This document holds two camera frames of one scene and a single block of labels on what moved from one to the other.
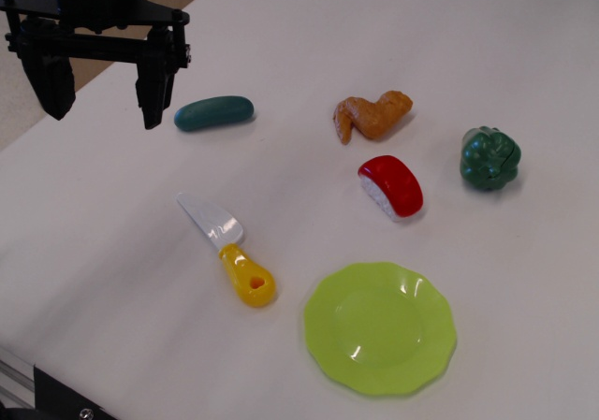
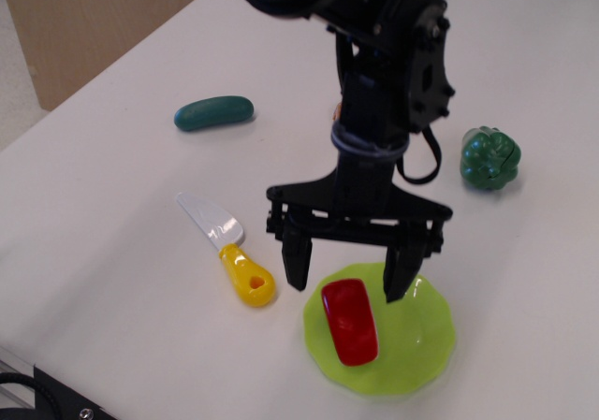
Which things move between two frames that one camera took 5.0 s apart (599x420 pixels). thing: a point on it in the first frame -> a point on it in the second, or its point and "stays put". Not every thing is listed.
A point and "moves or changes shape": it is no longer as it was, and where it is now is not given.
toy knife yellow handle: x=255 y=283 stays put
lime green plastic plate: x=379 y=328 stays put
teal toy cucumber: x=212 y=111 stays put
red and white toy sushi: x=391 y=186 moves or changes shape
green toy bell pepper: x=489 y=157 stays put
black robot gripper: x=97 y=16 -> x=360 y=200
